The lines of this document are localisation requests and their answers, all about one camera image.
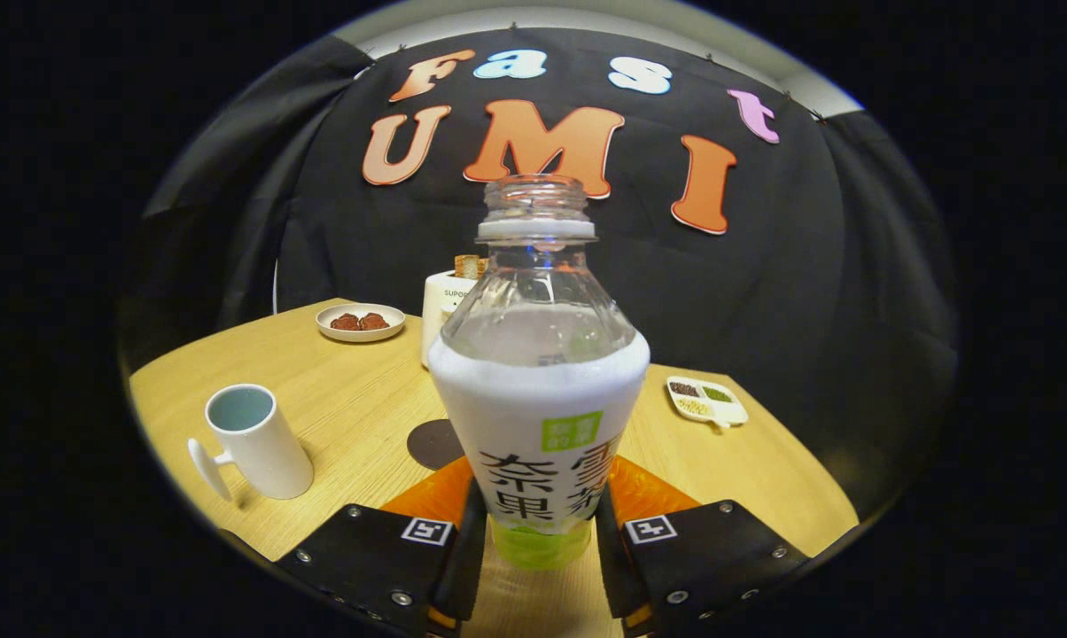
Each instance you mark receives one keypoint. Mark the small beige plate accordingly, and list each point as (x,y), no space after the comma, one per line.
(361,334)

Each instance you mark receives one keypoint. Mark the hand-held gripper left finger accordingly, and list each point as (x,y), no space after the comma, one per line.
(464,576)

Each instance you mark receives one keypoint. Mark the white toaster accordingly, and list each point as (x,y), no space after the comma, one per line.
(436,310)

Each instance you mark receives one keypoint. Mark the white cup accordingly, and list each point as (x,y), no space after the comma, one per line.
(263,452)

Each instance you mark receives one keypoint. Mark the dark brown round coaster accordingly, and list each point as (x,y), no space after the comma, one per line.
(432,443)

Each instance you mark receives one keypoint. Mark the wooden table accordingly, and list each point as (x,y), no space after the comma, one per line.
(356,399)

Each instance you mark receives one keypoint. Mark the white divided seed dish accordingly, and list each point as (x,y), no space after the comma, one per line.
(720,412)

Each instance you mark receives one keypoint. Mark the brown meat piece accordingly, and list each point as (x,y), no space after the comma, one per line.
(375,322)
(346,322)

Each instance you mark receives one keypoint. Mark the clear juice bottle white label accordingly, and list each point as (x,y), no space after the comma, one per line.
(533,399)

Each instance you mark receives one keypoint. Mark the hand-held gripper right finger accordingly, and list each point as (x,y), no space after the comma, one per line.
(611,576)

